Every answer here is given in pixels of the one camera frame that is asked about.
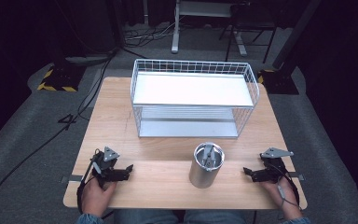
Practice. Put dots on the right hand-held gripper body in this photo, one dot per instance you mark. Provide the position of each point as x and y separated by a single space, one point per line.
273 169

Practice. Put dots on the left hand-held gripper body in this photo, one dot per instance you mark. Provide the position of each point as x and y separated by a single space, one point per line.
105 165

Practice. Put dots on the silver metal cup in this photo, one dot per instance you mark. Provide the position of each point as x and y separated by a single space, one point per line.
203 175

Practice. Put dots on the person's left hand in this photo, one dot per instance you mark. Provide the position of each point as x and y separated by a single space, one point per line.
94 197

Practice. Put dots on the person's right hand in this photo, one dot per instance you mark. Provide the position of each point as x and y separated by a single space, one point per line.
287 202

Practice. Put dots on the wooden table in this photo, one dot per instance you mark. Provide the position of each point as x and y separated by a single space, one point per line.
155 193

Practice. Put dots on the person's left leg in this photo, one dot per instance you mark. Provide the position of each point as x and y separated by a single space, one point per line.
146 217

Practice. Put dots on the person's leg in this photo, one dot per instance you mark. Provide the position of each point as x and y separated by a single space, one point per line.
146 217
214 218

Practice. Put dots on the person's right leg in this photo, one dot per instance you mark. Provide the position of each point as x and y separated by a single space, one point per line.
214 218

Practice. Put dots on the black yellow striped stand base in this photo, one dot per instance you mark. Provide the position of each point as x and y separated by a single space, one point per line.
279 84
62 77

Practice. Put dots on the black slanted pole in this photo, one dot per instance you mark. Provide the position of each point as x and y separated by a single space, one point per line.
295 34

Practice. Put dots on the black chair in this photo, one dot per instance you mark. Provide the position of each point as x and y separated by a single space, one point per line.
251 21

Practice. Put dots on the grey metal table bracket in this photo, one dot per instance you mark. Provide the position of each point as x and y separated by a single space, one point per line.
73 178
298 176

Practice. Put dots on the white desk frame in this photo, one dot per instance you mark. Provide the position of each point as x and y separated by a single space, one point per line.
176 34

